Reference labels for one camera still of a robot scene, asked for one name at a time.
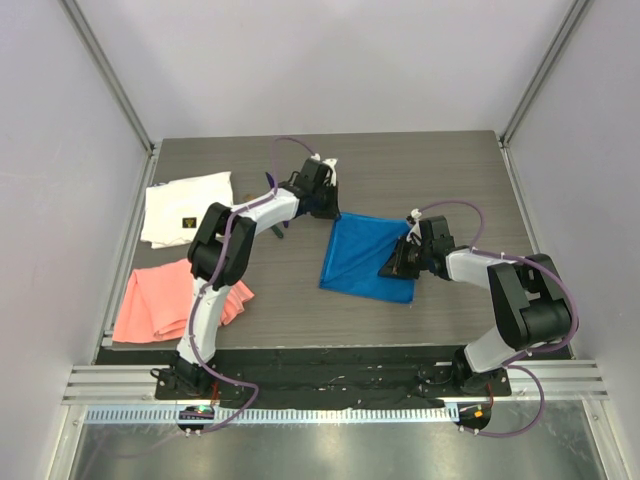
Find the purple plastic knife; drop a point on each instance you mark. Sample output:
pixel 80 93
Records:
pixel 272 185

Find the slotted cable duct rail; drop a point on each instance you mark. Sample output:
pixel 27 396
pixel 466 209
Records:
pixel 192 415

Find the left aluminium frame post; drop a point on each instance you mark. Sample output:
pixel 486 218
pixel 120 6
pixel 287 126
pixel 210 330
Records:
pixel 91 43

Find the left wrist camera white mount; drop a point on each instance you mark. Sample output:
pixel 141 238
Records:
pixel 328 173

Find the right aluminium frame post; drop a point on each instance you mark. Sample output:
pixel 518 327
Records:
pixel 570 23

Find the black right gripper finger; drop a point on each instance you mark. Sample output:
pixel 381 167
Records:
pixel 398 268
pixel 405 251

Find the horizontal aluminium frame rail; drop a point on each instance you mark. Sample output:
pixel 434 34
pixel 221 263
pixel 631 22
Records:
pixel 133 384

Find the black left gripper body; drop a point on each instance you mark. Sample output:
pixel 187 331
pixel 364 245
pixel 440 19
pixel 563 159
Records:
pixel 323 188

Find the blue cloth napkin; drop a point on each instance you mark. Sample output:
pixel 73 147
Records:
pixel 359 246

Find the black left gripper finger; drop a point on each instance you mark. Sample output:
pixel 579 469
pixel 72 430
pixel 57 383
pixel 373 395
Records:
pixel 333 194
pixel 321 207

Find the white folded cloth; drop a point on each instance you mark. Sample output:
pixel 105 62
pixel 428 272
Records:
pixel 174 210

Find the aluminium frame post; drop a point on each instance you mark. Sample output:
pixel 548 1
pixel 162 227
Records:
pixel 91 43
pixel 570 23

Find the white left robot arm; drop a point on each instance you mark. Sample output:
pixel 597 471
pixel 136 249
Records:
pixel 219 256

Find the pink folded cloth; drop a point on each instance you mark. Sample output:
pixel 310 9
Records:
pixel 156 304

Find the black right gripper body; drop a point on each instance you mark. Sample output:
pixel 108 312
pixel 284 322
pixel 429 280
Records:
pixel 425 251

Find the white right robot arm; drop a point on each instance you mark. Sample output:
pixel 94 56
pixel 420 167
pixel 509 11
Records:
pixel 530 308

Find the green handled gold fork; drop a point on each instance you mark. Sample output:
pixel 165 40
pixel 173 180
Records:
pixel 275 229

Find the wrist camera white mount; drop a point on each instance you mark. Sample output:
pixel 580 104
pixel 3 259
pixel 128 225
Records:
pixel 414 236
pixel 328 173

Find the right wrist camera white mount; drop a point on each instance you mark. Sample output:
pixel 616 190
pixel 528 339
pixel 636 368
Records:
pixel 414 236

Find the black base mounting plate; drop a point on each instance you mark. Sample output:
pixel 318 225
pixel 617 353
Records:
pixel 286 376

